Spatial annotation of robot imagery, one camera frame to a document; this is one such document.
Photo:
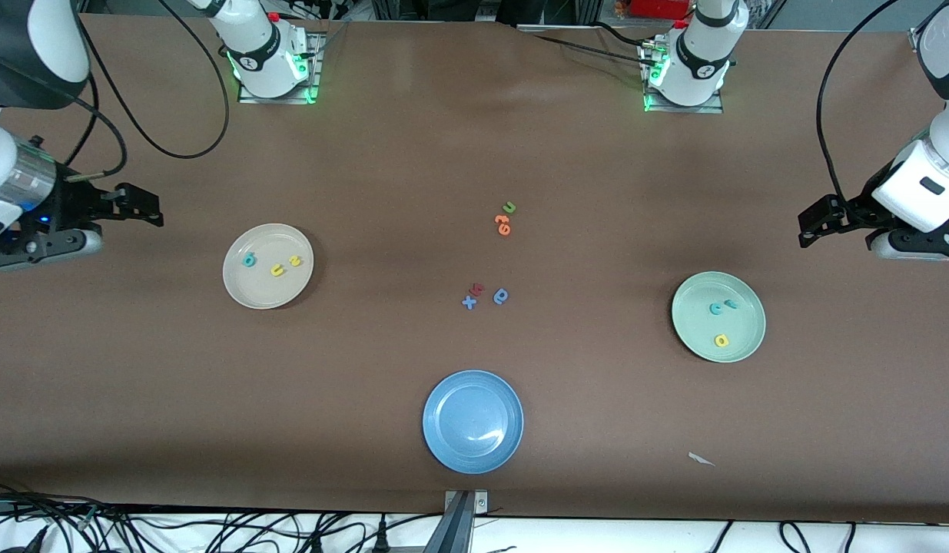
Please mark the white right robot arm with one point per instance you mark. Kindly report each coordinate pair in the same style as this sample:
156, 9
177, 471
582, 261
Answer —
263, 57

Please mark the beige brown plate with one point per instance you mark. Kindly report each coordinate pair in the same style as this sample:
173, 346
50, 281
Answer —
268, 292

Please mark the red box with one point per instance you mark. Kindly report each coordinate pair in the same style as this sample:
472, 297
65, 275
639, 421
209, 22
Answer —
658, 8

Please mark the light green plate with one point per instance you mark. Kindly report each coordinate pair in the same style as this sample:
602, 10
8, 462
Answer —
697, 330

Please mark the blue foam letter a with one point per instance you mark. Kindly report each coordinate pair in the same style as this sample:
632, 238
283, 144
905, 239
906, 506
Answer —
497, 301

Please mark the dark metal beam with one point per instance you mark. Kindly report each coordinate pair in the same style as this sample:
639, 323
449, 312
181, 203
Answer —
452, 530

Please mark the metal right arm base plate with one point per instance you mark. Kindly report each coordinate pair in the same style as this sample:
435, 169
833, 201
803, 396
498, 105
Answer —
251, 98

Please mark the aluminium profile corner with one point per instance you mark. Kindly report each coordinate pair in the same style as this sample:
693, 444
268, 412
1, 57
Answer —
916, 34

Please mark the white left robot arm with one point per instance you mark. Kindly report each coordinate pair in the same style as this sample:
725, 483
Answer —
701, 61

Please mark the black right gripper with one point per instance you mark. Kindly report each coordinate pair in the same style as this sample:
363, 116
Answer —
73, 205

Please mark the blue plate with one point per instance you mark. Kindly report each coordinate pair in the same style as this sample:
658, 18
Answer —
472, 422

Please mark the black power plug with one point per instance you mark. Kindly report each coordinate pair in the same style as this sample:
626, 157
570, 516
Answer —
32, 541
381, 541
316, 544

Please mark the white paper scrap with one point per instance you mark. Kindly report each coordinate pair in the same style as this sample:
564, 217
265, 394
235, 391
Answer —
698, 458

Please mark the silver mounting bracket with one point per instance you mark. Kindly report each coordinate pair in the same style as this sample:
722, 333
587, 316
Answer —
482, 503

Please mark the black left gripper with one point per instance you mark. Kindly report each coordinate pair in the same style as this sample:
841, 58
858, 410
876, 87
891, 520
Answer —
853, 209

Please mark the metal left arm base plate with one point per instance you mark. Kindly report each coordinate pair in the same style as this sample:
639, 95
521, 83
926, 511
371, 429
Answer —
674, 110

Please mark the brown table cover sheet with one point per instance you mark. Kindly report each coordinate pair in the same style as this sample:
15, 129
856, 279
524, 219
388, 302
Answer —
136, 384

